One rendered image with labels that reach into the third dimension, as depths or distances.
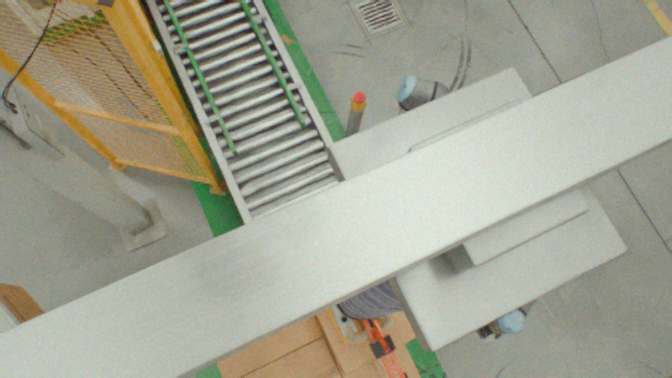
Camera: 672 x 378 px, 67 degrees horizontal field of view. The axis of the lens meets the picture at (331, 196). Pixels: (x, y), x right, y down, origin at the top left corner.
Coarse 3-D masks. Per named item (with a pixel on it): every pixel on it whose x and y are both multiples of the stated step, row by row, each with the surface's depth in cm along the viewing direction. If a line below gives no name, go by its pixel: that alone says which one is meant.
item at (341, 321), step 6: (330, 312) 238; (336, 318) 237; (342, 318) 235; (348, 318) 237; (336, 324) 237; (342, 324) 236; (348, 324) 237; (354, 324) 237; (342, 330) 236; (354, 330) 236; (360, 330) 237; (342, 336) 235
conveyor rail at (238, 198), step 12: (156, 12) 332; (156, 24) 330; (168, 36) 328; (168, 48) 325; (180, 60) 324; (180, 72) 321; (192, 96) 317; (204, 120) 313; (216, 144) 309; (216, 156) 307; (228, 168) 305; (228, 180) 303; (240, 204) 299
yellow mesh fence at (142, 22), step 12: (120, 0) 224; (132, 0) 287; (132, 12) 234; (144, 12) 384; (144, 24) 306; (144, 36) 252; (156, 60) 274; (168, 72) 293; (168, 84) 299; (180, 96) 318; (180, 108) 330; (192, 120) 351
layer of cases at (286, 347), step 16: (304, 320) 288; (272, 336) 285; (288, 336) 285; (304, 336) 285; (320, 336) 286; (240, 352) 282; (256, 352) 282; (272, 352) 282; (288, 352) 283; (304, 352) 283; (320, 352) 283; (400, 352) 285; (224, 368) 279; (240, 368) 279; (256, 368) 280; (272, 368) 280; (288, 368) 280; (304, 368) 281; (320, 368) 281; (336, 368) 281; (368, 368) 282; (384, 368) 283
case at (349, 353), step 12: (324, 312) 250; (396, 312) 252; (324, 324) 249; (360, 324) 250; (396, 324) 250; (408, 324) 251; (324, 336) 273; (336, 336) 248; (396, 336) 249; (408, 336) 249; (336, 348) 246; (348, 348) 246; (360, 348) 247; (336, 360) 261; (348, 360) 245; (360, 360) 245; (348, 372) 243
